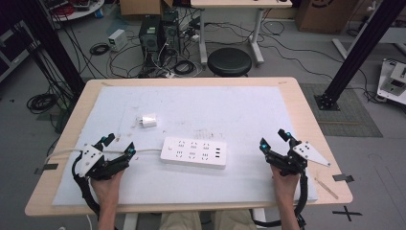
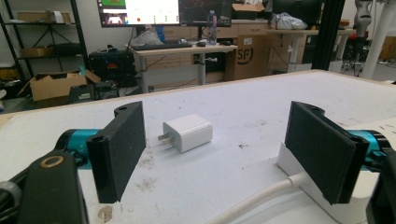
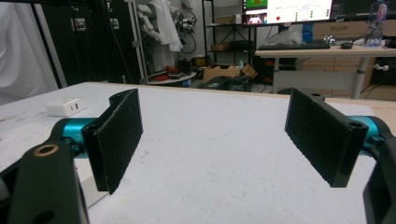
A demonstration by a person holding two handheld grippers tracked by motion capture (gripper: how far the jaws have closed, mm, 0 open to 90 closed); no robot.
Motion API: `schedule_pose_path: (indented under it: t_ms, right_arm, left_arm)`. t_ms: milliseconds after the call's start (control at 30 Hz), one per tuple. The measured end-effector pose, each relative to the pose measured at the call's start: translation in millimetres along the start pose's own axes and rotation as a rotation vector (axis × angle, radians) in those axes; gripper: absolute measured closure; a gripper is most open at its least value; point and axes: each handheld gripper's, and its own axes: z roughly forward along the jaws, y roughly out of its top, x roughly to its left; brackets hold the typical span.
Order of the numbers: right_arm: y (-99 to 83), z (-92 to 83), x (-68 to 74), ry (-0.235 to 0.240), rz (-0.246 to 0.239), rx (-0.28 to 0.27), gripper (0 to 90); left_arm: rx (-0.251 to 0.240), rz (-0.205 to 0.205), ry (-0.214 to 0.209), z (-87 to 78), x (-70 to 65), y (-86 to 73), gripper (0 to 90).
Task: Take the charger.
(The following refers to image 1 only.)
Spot white background desk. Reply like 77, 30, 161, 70
190, 0, 293, 67

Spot grey metal shelf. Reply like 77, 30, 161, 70
0, 19, 41, 83

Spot black round stool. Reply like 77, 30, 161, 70
207, 47, 253, 78

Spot round white table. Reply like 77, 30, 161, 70
41, 0, 105, 23

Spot white device on floor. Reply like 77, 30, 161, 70
376, 58, 406, 106

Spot white power strip cable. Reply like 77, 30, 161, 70
44, 147, 163, 165

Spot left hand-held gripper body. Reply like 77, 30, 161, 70
77, 142, 131, 180

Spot black tape strip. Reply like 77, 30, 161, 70
34, 163, 59, 175
331, 173, 355, 183

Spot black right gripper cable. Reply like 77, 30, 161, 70
251, 169, 309, 230

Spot large brown cardboard box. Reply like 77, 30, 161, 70
294, 0, 361, 35

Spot grey floor mat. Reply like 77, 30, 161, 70
299, 82, 384, 139

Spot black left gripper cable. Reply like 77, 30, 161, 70
71, 154, 102, 217

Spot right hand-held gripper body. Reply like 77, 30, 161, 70
265, 140, 332, 177

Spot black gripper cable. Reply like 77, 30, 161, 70
251, 169, 309, 230
71, 154, 102, 217

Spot long black floor cable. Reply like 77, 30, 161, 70
204, 21, 381, 104

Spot person's beige trouser legs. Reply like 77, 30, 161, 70
158, 209, 259, 230

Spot white table mat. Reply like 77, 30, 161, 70
52, 84, 319, 207

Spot black metal frame post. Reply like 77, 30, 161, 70
313, 0, 406, 111
0, 0, 86, 97

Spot white power strip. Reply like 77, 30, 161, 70
159, 136, 228, 171

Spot person's right hand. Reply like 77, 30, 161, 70
270, 164, 302, 208

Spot coiled black cable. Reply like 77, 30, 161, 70
88, 42, 111, 57
26, 92, 59, 115
172, 59, 197, 77

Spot black tape cross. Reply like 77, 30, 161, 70
331, 205, 364, 222

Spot white charger plug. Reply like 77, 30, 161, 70
136, 112, 158, 129

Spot person's left hand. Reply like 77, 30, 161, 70
90, 169, 125, 207

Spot black computer tower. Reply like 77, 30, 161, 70
139, 14, 163, 66
160, 10, 182, 56

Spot white power supply box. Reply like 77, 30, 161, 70
107, 29, 128, 53

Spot thin wooden stick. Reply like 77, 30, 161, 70
313, 177, 340, 200

